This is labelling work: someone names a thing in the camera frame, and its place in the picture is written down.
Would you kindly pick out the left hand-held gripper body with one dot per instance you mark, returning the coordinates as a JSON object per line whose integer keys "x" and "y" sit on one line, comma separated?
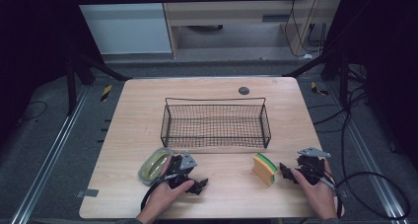
{"x": 179, "y": 171}

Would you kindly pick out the yellow green sponge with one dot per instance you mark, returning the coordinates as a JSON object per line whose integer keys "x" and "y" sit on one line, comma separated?
{"x": 264, "y": 169}

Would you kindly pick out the light wooden desk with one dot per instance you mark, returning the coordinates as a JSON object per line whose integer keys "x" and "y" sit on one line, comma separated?
{"x": 230, "y": 16}

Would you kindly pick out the person's left hand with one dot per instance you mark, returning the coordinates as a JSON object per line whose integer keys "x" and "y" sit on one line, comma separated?
{"x": 164, "y": 197}

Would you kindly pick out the white cabinet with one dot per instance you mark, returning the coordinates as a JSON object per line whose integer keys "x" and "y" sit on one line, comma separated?
{"x": 121, "y": 26}

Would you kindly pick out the grey tape patch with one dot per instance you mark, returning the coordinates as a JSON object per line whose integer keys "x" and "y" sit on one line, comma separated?
{"x": 87, "y": 193}

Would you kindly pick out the yellow black striped tape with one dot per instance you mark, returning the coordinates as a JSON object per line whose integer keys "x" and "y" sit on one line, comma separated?
{"x": 318, "y": 89}
{"x": 105, "y": 93}

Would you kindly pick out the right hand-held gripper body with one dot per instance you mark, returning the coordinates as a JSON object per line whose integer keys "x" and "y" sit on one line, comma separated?
{"x": 310, "y": 166}

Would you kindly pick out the clear green soap dish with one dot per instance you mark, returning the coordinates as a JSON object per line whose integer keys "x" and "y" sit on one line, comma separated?
{"x": 154, "y": 166}

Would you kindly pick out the grey round table grommet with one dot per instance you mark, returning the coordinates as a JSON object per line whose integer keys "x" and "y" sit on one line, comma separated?
{"x": 243, "y": 90}

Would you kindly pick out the aluminium floor rail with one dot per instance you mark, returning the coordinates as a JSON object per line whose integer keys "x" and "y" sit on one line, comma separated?
{"x": 49, "y": 158}
{"x": 371, "y": 155}

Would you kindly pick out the black metal stand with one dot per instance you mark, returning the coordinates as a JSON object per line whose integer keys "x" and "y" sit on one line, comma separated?
{"x": 75, "y": 79}
{"x": 338, "y": 72}

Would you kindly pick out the person's right hand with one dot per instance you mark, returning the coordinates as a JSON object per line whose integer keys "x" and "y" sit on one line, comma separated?
{"x": 317, "y": 194}

